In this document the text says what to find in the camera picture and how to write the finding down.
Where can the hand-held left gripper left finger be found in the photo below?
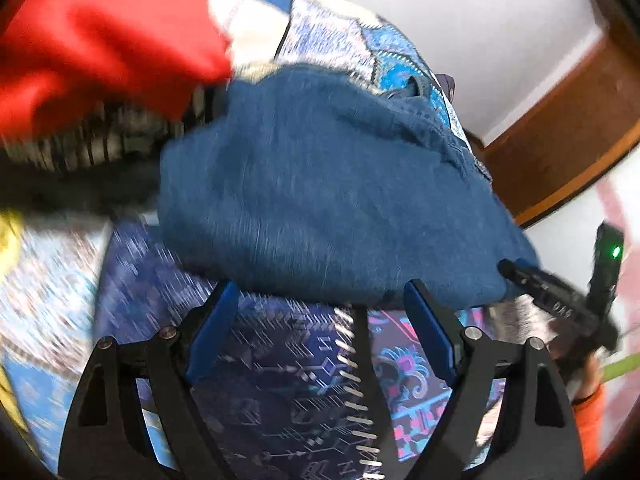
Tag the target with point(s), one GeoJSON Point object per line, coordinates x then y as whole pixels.
{"type": "Point", "coordinates": [215, 330]}

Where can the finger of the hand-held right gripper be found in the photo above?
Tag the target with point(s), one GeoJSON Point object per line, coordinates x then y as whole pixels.
{"type": "Point", "coordinates": [522, 275]}

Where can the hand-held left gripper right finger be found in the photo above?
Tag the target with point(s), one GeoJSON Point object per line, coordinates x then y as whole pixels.
{"type": "Point", "coordinates": [430, 330]}

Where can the blue denim jacket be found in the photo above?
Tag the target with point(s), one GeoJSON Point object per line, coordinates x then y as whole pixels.
{"type": "Point", "coordinates": [325, 200]}

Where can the person's right forearm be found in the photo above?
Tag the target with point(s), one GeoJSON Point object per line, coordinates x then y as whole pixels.
{"type": "Point", "coordinates": [590, 430]}

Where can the person's right hand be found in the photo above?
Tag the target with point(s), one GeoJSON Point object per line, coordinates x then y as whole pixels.
{"type": "Point", "coordinates": [587, 377]}

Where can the blue patchwork bedspread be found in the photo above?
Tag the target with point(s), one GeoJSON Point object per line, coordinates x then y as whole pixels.
{"type": "Point", "coordinates": [280, 385]}

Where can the brown wooden door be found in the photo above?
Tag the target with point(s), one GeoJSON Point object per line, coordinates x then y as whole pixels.
{"type": "Point", "coordinates": [560, 150]}

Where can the black patterned cloth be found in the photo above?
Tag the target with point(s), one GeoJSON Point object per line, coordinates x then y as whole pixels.
{"type": "Point", "coordinates": [75, 170]}

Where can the yellow sweatshirt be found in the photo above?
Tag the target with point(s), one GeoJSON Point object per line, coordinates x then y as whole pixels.
{"type": "Point", "coordinates": [10, 240]}

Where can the red garment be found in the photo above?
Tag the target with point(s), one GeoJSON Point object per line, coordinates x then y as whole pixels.
{"type": "Point", "coordinates": [100, 45]}

